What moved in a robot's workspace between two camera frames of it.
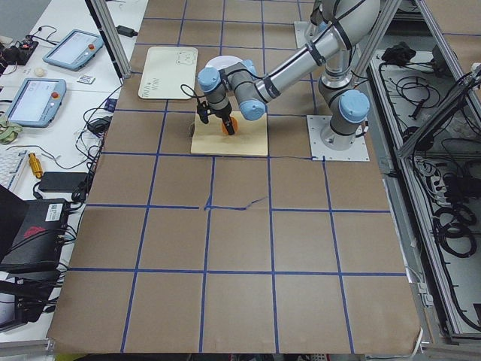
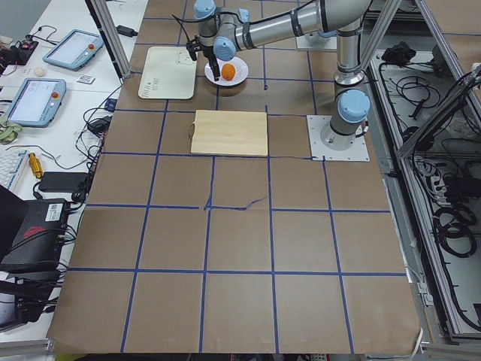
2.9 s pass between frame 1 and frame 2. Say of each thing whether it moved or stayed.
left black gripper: moved
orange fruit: moved
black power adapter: stayed
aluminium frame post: stayed
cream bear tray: stayed
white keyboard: stayed
